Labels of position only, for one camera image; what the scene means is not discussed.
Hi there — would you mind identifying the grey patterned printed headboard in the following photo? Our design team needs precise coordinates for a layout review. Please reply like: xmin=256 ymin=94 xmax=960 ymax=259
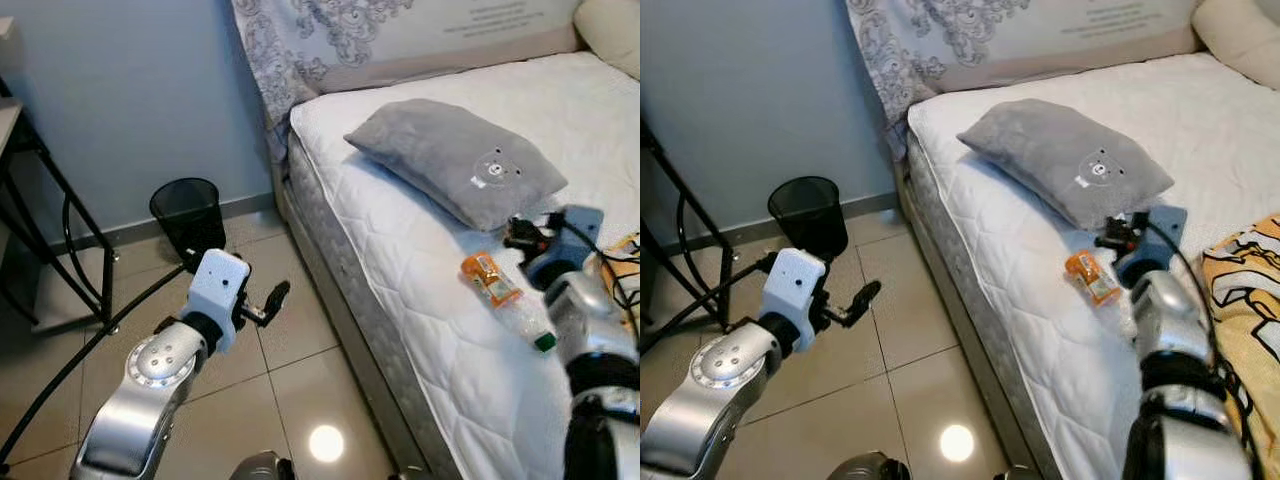
xmin=230 ymin=0 xmax=591 ymax=166
xmin=845 ymin=0 xmax=1206 ymax=163

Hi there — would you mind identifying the black metal frame desk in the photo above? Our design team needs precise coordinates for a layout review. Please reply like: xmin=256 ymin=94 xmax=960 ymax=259
xmin=640 ymin=118 xmax=733 ymax=333
xmin=0 ymin=18 xmax=117 ymax=333

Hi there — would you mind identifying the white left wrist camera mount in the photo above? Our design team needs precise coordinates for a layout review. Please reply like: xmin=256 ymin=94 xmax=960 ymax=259
xmin=760 ymin=247 xmax=829 ymax=353
xmin=185 ymin=249 xmax=252 ymax=356

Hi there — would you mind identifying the yellow cartoon egg blanket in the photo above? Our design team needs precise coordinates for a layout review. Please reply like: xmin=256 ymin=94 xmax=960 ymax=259
xmin=1200 ymin=212 xmax=1280 ymax=473
xmin=598 ymin=232 xmax=641 ymax=337

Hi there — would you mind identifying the beige bed base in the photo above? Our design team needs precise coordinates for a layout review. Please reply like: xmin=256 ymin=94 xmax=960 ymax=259
xmin=893 ymin=160 xmax=1063 ymax=480
xmin=271 ymin=160 xmax=433 ymax=480

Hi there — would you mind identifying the orange label plastic bottle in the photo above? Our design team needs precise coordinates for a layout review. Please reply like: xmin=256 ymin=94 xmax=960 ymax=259
xmin=1064 ymin=249 xmax=1137 ymax=339
xmin=460 ymin=252 xmax=558 ymax=354

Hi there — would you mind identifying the grey bear face pillow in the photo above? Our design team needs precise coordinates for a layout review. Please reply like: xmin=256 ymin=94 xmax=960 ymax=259
xmin=957 ymin=98 xmax=1176 ymax=231
xmin=343 ymin=98 xmax=569 ymax=233

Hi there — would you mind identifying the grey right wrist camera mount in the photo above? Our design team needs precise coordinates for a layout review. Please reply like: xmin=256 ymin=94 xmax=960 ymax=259
xmin=1113 ymin=205 xmax=1190 ymax=291
xmin=525 ymin=205 xmax=605 ymax=292

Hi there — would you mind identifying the white quilted mattress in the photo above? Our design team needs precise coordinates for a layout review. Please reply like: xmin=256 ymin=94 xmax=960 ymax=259
xmin=286 ymin=50 xmax=641 ymax=480
xmin=903 ymin=52 xmax=1280 ymax=480

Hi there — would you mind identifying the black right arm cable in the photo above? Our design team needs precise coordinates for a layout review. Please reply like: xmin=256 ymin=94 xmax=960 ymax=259
xmin=1138 ymin=214 xmax=1263 ymax=473
xmin=535 ymin=214 xmax=641 ymax=341

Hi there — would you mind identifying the black mesh waste bin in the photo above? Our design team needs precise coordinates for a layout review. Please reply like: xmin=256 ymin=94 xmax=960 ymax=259
xmin=767 ymin=176 xmax=850 ymax=264
xmin=150 ymin=178 xmax=228 ymax=264

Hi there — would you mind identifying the beige bolster pillow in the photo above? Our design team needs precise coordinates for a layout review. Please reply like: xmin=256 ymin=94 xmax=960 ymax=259
xmin=1190 ymin=0 xmax=1280 ymax=91
xmin=573 ymin=0 xmax=641 ymax=81

